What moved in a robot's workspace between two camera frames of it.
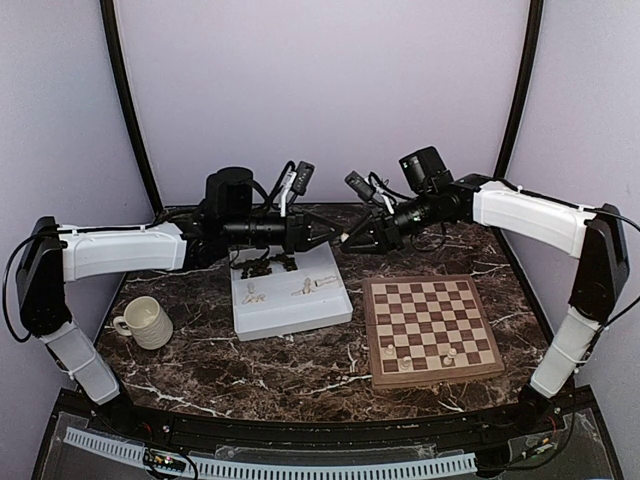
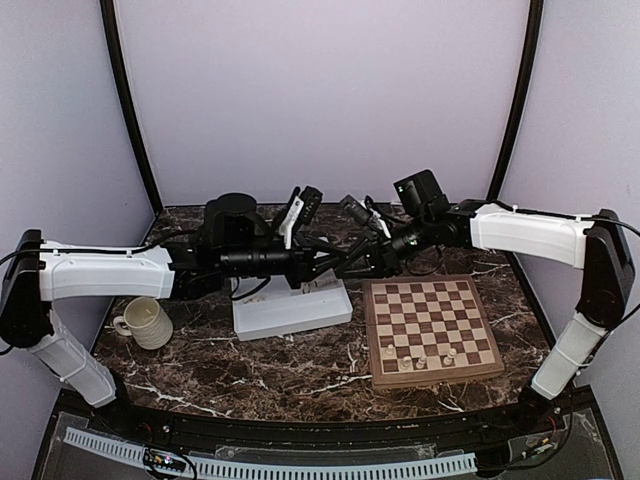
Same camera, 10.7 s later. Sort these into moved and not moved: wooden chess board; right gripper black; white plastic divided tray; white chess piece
Moved: right gripper black
Not moved: white plastic divided tray; wooden chess board; white chess piece
